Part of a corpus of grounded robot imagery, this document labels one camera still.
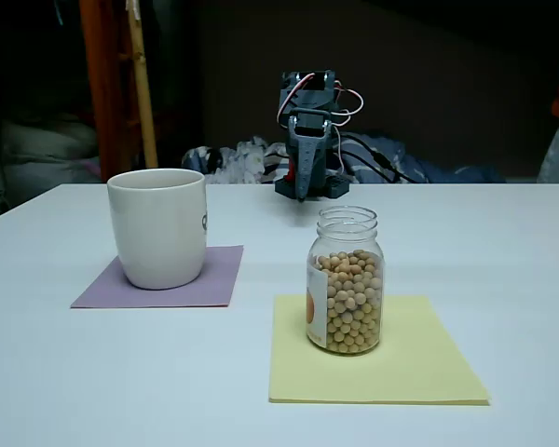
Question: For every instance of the blue floral bedding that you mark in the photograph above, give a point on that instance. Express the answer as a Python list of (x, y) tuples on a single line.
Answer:
[(247, 160)]

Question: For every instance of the yellow bamboo pole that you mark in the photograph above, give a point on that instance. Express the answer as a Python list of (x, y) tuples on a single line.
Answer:
[(142, 93)]

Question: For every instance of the white pillow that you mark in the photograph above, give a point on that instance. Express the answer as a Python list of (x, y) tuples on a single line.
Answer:
[(42, 149)]

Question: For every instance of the yellow paper sheet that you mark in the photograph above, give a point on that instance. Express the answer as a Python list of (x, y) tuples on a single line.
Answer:
[(400, 372)]

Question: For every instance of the red clamp knob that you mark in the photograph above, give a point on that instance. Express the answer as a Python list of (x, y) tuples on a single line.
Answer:
[(291, 170)]

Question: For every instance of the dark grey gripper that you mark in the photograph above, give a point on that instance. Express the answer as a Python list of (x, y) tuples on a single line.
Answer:
[(306, 155)]

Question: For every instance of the white ceramic mug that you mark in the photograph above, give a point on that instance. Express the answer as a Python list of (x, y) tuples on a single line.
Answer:
[(158, 233)]

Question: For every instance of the purple paper sheet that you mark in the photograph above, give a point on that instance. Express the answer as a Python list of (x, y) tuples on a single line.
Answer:
[(219, 279)]

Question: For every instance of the small jar of chickpeas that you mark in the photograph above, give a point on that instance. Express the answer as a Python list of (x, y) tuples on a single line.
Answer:
[(347, 302)]

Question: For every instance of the brown wooden post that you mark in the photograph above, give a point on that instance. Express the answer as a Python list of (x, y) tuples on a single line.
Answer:
[(109, 93)]

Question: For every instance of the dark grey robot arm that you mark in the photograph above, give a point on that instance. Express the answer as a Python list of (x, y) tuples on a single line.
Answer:
[(307, 93)]

